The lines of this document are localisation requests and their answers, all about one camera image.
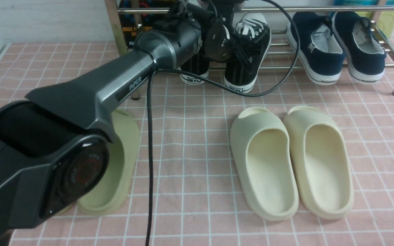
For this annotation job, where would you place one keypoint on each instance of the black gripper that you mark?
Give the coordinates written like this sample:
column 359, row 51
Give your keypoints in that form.
column 208, row 31

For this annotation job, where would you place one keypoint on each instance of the green slipper right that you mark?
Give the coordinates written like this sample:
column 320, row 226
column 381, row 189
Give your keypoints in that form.
column 111, row 192

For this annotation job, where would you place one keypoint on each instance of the navy sneaker left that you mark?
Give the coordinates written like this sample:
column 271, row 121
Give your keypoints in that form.
column 320, row 53

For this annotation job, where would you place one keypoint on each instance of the navy sneaker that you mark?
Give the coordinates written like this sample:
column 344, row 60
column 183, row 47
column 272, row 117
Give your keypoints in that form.
column 320, row 53
column 365, row 56

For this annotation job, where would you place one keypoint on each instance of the cream slipper right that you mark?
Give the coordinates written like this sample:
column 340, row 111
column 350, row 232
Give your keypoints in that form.
column 320, row 161

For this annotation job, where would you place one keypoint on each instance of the navy sneaker right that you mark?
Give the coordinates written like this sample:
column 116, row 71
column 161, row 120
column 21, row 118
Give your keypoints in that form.
column 365, row 56

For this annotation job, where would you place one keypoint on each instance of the dark book behind rack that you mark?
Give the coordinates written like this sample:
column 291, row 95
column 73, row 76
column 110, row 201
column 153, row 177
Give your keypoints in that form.
column 129, row 24

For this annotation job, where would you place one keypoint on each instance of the cream slipper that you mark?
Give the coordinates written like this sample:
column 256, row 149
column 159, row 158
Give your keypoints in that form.
column 259, row 143
column 320, row 161

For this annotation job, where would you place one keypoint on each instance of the black canvas sneaker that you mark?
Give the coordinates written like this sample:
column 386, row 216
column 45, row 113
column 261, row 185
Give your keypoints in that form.
column 198, row 65
column 252, row 40

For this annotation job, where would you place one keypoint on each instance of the cream slipper left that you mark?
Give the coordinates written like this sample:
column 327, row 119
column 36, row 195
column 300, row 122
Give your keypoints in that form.
column 259, row 143

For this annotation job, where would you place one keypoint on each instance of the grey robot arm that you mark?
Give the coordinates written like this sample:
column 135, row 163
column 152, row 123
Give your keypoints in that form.
column 54, row 145

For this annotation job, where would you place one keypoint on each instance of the yellow-green box behind rack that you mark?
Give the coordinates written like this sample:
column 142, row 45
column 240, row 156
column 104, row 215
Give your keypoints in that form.
column 386, row 23

